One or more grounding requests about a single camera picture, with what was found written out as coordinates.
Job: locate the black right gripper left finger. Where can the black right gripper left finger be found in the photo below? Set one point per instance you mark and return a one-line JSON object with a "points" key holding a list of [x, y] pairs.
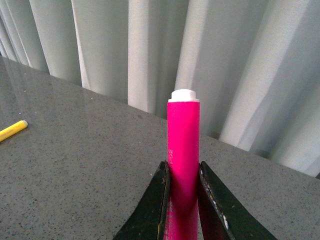
{"points": [[148, 220]]}

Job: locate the yellow marker pen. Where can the yellow marker pen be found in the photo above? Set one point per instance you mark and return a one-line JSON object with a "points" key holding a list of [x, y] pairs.
{"points": [[13, 129]]}

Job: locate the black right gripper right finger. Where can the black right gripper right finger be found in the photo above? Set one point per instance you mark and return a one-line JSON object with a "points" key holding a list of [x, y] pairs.
{"points": [[222, 216]]}

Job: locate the pink marker pen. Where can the pink marker pen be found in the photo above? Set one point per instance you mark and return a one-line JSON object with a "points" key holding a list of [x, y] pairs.
{"points": [[183, 130]]}

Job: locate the grey pleated curtain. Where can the grey pleated curtain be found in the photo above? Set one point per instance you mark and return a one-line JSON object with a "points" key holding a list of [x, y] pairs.
{"points": [[254, 64]]}

